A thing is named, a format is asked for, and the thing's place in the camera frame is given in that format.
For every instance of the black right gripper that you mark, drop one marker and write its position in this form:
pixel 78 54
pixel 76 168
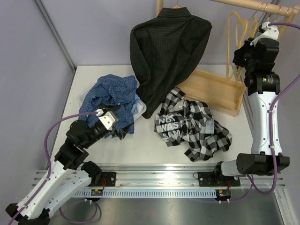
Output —
pixel 238 53

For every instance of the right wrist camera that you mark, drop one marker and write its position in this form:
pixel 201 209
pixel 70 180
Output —
pixel 269 31

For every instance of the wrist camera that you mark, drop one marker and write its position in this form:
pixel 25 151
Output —
pixel 108 119
pixel 269 31

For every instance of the white slotted cable duct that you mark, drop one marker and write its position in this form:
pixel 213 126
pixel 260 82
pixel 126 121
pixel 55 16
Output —
pixel 146 193

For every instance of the hanger of black shirt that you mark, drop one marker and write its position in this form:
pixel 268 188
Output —
pixel 177 5

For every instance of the yellow hanger of blue shirt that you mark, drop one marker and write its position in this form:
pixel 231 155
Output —
pixel 259 20

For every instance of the light blue shirt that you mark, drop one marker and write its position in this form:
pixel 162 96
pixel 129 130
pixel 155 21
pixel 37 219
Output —
pixel 135 103

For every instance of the hanger of plaid shirt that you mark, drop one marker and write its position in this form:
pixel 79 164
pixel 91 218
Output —
pixel 252 26

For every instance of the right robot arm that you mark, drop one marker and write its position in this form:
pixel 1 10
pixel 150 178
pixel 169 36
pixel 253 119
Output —
pixel 263 90

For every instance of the yellow hanger of white shirt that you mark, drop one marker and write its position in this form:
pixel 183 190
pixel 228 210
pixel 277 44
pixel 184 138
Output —
pixel 281 28

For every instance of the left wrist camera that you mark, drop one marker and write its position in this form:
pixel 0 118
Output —
pixel 108 119

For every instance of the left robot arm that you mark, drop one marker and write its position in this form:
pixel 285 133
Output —
pixel 69 172

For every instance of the blue plaid shirt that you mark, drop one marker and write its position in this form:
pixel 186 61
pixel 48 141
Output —
pixel 113 90

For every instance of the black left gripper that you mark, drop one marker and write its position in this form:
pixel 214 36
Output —
pixel 122 131

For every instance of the aluminium corner frame post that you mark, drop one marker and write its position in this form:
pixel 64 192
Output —
pixel 49 22

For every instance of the wooden clothes rack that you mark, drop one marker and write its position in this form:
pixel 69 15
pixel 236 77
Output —
pixel 224 93

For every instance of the aluminium rail base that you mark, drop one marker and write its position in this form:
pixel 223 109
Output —
pixel 157 176

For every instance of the black white checkered shirt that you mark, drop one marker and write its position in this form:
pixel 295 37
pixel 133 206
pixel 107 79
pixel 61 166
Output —
pixel 181 120

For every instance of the black pinstripe shirt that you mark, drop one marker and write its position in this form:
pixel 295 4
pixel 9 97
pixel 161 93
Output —
pixel 164 51

